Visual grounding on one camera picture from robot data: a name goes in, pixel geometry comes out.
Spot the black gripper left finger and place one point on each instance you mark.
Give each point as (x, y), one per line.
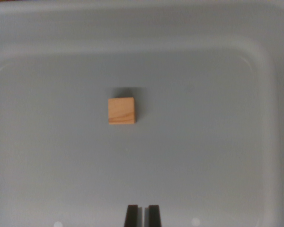
(132, 216)

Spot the wooden cube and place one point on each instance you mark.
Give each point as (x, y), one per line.
(121, 110)

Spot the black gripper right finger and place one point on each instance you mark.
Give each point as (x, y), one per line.
(154, 216)

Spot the grey plastic bin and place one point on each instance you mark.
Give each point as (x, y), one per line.
(203, 118)

